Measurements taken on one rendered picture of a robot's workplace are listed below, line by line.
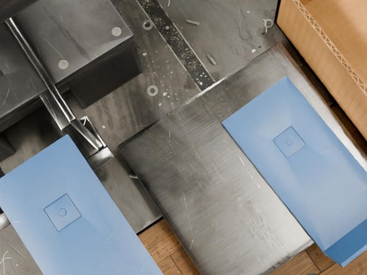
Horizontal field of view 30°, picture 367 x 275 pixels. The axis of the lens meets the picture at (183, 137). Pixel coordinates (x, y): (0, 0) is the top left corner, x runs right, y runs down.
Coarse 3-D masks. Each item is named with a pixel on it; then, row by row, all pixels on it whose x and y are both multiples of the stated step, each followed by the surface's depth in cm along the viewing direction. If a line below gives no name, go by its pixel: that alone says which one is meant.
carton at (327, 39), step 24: (288, 0) 56; (312, 0) 63; (336, 0) 63; (360, 0) 63; (288, 24) 60; (312, 24) 55; (336, 24) 62; (360, 24) 62; (312, 48) 58; (336, 48) 61; (360, 48) 61; (336, 72) 56; (360, 72) 61; (336, 96) 60; (360, 96) 55; (360, 120) 58
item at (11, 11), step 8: (0, 0) 39; (8, 0) 40; (16, 0) 40; (24, 0) 41; (32, 0) 41; (0, 8) 40; (8, 8) 41; (16, 8) 41; (24, 8) 42; (0, 16) 41; (8, 16) 41
